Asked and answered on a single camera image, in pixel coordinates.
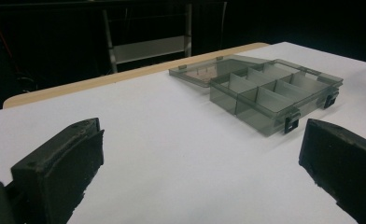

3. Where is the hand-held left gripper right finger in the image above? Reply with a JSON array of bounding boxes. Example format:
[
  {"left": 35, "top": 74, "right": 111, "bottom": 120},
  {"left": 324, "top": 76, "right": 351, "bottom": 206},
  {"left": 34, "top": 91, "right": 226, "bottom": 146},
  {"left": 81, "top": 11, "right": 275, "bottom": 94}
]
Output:
[{"left": 298, "top": 118, "right": 366, "bottom": 224}]

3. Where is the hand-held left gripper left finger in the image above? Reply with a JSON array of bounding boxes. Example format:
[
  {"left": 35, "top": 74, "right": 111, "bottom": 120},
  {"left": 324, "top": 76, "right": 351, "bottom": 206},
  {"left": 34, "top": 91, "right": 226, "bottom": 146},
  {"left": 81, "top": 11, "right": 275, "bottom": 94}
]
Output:
[{"left": 10, "top": 117, "right": 106, "bottom": 224}]

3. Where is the transparent grey compartment box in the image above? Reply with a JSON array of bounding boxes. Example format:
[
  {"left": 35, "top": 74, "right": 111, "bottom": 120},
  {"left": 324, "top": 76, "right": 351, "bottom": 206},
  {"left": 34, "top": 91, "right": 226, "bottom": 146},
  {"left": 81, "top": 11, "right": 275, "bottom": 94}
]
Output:
[{"left": 168, "top": 54, "right": 345, "bottom": 138}]

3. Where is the red cable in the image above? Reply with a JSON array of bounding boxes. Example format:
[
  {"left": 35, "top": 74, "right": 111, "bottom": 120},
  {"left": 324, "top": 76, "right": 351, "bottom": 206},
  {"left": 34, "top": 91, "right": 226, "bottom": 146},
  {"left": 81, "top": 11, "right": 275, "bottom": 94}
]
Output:
[{"left": 0, "top": 16, "right": 21, "bottom": 73}]

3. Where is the metal frame stand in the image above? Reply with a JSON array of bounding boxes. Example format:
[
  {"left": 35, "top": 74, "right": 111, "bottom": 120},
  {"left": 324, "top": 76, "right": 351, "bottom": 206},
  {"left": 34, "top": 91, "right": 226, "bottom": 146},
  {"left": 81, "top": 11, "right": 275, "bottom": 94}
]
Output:
[{"left": 101, "top": 2, "right": 228, "bottom": 75}]

